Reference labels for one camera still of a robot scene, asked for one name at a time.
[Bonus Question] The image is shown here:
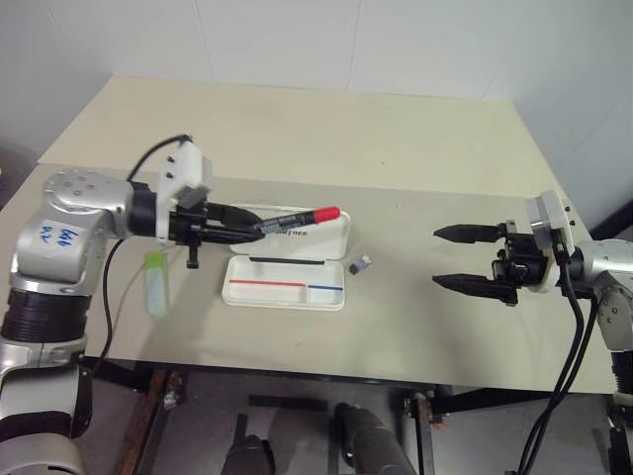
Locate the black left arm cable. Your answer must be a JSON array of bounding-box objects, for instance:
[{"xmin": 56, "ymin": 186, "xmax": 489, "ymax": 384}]
[{"xmin": 81, "ymin": 133, "xmax": 195, "ymax": 380}]

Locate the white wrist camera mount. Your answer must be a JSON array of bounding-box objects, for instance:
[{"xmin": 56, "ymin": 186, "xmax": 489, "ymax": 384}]
[
  {"xmin": 156, "ymin": 142, "xmax": 216, "ymax": 243},
  {"xmin": 524, "ymin": 189, "xmax": 578, "ymax": 294}
]

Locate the dark rounded shape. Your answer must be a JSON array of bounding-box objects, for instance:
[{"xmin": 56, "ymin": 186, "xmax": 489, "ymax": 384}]
[
  {"xmin": 226, "ymin": 413, "xmax": 277, "ymax": 475},
  {"xmin": 332, "ymin": 402, "xmax": 412, "ymax": 475}
]

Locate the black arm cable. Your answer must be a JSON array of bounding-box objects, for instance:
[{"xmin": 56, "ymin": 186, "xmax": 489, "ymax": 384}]
[
  {"xmin": 81, "ymin": 133, "xmax": 195, "ymax": 380},
  {"xmin": 536, "ymin": 291, "xmax": 597, "ymax": 475},
  {"xmin": 521, "ymin": 232, "xmax": 586, "ymax": 475}
]

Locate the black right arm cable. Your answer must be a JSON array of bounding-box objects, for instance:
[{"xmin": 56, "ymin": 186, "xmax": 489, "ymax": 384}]
[
  {"xmin": 536, "ymin": 291, "xmax": 597, "ymax": 475},
  {"xmin": 521, "ymin": 232, "xmax": 586, "ymax": 475}
]

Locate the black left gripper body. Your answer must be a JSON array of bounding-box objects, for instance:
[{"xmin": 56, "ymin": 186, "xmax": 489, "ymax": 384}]
[{"xmin": 168, "ymin": 200, "xmax": 213, "ymax": 270}]

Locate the black table frame bar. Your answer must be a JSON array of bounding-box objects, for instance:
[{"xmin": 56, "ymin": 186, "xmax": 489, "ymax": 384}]
[{"xmin": 81, "ymin": 359, "xmax": 619, "ymax": 415}]

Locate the red capped black marker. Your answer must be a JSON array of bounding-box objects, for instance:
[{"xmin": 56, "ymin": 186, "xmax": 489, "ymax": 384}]
[{"xmin": 253, "ymin": 205, "xmax": 342, "ymax": 237}]

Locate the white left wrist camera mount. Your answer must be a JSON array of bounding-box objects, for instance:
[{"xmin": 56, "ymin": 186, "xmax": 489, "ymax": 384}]
[{"xmin": 156, "ymin": 142, "xmax": 216, "ymax": 243}]

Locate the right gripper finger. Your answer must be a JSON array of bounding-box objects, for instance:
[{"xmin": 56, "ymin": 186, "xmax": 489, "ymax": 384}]
[
  {"xmin": 431, "ymin": 272, "xmax": 519, "ymax": 305},
  {"xmin": 432, "ymin": 223, "xmax": 511, "ymax": 245}
]

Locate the rusty brown table leg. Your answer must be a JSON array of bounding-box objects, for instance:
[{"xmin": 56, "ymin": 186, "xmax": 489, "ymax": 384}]
[
  {"xmin": 404, "ymin": 385, "xmax": 446, "ymax": 475},
  {"xmin": 129, "ymin": 368, "xmax": 185, "ymax": 475}
]

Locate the white open pencil case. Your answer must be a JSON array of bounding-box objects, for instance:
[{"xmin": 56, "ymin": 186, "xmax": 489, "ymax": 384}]
[{"xmin": 221, "ymin": 204, "xmax": 353, "ymax": 313}]

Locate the translucent green marker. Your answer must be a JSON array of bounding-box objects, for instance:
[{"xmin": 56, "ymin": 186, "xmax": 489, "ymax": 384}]
[{"xmin": 143, "ymin": 249, "xmax": 172, "ymax": 319}]

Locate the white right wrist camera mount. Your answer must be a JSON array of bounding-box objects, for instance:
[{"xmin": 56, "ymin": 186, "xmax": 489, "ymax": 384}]
[{"xmin": 524, "ymin": 189, "xmax": 578, "ymax": 294}]

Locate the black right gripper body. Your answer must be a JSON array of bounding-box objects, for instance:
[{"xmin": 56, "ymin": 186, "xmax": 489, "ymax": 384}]
[{"xmin": 491, "ymin": 220, "xmax": 546, "ymax": 308}]

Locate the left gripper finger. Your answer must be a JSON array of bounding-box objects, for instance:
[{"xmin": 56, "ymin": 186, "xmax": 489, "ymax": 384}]
[
  {"xmin": 207, "ymin": 204, "xmax": 264, "ymax": 231},
  {"xmin": 201, "ymin": 226, "xmax": 270, "ymax": 244}
]

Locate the black flat bar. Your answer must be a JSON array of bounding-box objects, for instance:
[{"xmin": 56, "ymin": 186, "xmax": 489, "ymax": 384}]
[{"xmin": 248, "ymin": 394, "xmax": 328, "ymax": 413}]

